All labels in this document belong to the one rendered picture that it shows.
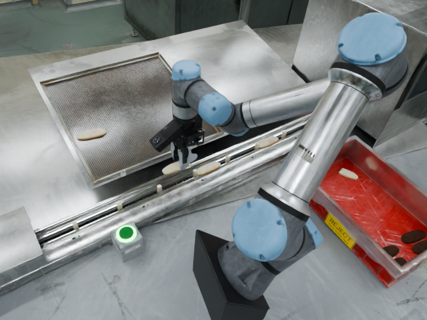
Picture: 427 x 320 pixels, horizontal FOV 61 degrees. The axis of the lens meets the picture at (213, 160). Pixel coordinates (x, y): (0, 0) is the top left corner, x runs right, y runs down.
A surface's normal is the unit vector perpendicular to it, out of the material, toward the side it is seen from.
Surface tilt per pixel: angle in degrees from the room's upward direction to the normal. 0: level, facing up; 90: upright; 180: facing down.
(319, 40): 90
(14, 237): 0
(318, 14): 90
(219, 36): 10
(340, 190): 0
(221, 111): 90
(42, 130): 0
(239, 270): 33
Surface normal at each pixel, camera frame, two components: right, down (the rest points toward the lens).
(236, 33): 0.18, -0.59
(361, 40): -0.43, -0.35
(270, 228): -0.57, -0.12
